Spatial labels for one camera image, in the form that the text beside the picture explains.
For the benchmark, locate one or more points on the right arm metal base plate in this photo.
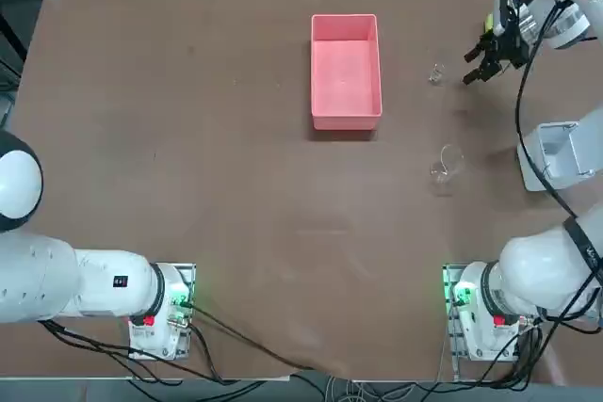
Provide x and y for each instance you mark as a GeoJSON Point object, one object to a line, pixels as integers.
{"type": "Point", "coordinates": [448, 341]}

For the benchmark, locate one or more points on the large glass beaker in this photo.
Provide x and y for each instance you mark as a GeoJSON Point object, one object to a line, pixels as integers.
{"type": "Point", "coordinates": [445, 171]}

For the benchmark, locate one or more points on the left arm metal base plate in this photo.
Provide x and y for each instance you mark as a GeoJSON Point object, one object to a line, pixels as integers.
{"type": "Point", "coordinates": [186, 350]}

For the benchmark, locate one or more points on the pink plastic container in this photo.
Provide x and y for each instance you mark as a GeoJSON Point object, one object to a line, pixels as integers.
{"type": "Point", "coordinates": [346, 77]}

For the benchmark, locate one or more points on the green tissue pack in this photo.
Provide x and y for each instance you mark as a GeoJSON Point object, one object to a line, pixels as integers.
{"type": "Point", "coordinates": [489, 25]}

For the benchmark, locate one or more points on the small glass beaker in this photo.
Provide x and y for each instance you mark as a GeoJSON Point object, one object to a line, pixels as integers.
{"type": "Point", "coordinates": [437, 77]}

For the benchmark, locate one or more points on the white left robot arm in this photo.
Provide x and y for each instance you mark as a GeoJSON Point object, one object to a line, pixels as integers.
{"type": "Point", "coordinates": [47, 279]}

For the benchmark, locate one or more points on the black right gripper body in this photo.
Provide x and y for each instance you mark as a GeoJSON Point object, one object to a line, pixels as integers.
{"type": "Point", "coordinates": [509, 49]}

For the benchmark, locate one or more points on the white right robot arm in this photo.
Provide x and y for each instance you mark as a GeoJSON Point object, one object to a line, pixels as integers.
{"type": "Point", "coordinates": [527, 270]}

